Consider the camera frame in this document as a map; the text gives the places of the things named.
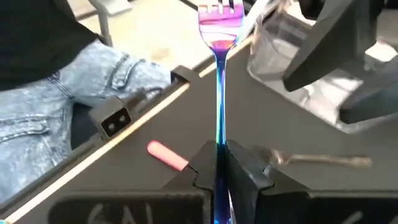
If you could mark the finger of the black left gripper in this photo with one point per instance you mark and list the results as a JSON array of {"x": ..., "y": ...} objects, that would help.
[
  {"x": 379, "y": 99},
  {"x": 342, "y": 37}
]

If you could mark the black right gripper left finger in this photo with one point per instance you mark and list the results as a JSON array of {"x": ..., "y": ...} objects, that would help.
[{"x": 205, "y": 168}]

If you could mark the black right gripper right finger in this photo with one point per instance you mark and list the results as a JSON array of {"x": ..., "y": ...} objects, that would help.
[{"x": 245, "y": 180}]

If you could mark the iridescent rainbow metal fork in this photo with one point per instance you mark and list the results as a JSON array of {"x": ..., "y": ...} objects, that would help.
[{"x": 221, "y": 31}]

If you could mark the clear plastic bin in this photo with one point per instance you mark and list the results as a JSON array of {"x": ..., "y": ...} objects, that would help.
[{"x": 270, "y": 46}]

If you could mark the person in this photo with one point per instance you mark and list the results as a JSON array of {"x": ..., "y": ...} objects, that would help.
[{"x": 46, "y": 109}]

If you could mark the grey metal stand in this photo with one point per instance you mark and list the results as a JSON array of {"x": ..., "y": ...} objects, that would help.
[{"x": 104, "y": 28}]

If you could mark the black metal bracket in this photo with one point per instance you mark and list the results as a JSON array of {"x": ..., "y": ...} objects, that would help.
[{"x": 109, "y": 112}]

